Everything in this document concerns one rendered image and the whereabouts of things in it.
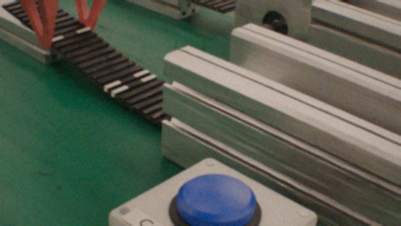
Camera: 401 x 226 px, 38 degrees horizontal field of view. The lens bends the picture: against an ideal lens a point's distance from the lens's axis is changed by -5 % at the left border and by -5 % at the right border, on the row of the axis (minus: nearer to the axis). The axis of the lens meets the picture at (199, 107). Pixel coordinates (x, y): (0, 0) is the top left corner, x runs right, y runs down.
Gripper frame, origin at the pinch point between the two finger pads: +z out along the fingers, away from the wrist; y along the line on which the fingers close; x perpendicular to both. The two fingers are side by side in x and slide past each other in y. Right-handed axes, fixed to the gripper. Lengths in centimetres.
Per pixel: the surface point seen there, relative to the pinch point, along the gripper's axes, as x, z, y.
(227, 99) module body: -24.9, -4.2, -5.4
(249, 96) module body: -26.6, -5.1, -5.4
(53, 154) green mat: -13.2, 3.0, -11.3
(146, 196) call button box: -27.5, -3.0, -15.0
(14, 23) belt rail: 6.6, 0.3, -2.1
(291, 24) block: -17.2, -2.2, 13.7
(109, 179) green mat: -18.6, 3.0, -10.2
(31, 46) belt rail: 3.6, 1.9, -2.1
